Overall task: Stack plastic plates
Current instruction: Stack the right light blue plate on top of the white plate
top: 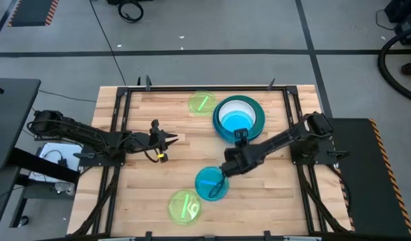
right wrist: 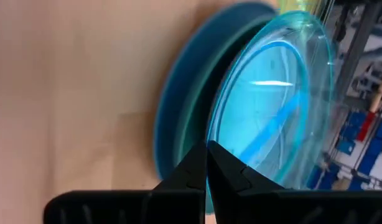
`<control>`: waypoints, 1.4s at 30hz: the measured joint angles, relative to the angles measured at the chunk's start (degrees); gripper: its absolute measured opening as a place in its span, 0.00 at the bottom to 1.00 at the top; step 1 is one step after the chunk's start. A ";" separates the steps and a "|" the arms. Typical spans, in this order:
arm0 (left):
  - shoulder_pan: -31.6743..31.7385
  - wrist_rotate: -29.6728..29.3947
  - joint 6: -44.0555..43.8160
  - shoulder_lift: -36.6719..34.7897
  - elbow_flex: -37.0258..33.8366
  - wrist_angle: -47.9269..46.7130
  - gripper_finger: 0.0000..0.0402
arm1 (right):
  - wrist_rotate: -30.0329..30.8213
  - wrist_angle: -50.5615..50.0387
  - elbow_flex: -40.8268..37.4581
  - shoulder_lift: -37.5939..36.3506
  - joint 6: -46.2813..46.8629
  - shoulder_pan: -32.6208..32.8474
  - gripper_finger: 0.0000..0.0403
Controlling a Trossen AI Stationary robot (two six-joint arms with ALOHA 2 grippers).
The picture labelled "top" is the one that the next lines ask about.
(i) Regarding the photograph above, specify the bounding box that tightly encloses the thick black hose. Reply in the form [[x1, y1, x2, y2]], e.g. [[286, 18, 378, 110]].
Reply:
[[378, 26, 411, 104]]

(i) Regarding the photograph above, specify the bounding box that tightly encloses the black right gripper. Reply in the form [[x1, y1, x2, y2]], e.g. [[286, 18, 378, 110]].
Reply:
[[208, 143, 260, 199]]

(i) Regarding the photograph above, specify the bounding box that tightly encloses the transparent green plastic plate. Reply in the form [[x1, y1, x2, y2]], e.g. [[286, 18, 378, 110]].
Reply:
[[187, 90, 218, 117], [167, 189, 202, 225]]

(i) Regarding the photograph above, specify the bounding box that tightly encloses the white plastic plate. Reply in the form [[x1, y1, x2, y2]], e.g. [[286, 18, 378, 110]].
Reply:
[[218, 99, 257, 133]]

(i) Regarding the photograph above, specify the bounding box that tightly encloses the black cabinet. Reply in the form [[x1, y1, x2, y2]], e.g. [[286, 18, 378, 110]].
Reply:
[[106, 0, 155, 5]]

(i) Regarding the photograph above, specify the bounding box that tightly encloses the thin black floor cable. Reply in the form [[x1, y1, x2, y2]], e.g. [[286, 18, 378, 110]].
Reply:
[[37, 88, 98, 103]]

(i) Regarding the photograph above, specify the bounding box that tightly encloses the black side desk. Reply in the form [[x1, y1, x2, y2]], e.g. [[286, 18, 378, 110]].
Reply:
[[0, 78, 81, 241]]

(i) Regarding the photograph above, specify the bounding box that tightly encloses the black hazard-striped floor mat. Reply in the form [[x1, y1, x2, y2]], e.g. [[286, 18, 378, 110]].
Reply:
[[327, 117, 411, 238], [7, 0, 59, 27]]

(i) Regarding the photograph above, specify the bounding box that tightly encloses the transparent blue plastic plate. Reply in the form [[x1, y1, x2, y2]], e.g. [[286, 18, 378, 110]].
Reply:
[[220, 110, 256, 140], [194, 166, 230, 202]]

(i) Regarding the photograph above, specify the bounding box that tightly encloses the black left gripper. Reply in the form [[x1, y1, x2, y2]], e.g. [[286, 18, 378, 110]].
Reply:
[[125, 119, 179, 164]]

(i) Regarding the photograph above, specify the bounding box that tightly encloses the coiled black cable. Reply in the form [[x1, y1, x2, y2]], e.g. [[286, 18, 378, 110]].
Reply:
[[117, 0, 145, 23]]

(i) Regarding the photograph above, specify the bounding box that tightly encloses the stack of blue bowls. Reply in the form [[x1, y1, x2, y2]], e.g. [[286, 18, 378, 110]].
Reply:
[[212, 94, 266, 144]]

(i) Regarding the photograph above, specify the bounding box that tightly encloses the black equipment case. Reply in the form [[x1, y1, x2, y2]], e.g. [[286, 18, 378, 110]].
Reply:
[[383, 0, 411, 46]]

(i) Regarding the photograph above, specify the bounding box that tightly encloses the white sheet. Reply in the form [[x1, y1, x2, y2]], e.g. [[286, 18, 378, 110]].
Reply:
[[28, 143, 83, 184]]

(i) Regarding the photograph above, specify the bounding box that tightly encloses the long black floor cable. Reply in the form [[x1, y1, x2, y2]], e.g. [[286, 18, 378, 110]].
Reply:
[[89, 0, 127, 86]]

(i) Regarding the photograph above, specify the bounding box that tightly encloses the black table frame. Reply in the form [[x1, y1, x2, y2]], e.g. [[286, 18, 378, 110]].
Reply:
[[70, 85, 352, 241]]

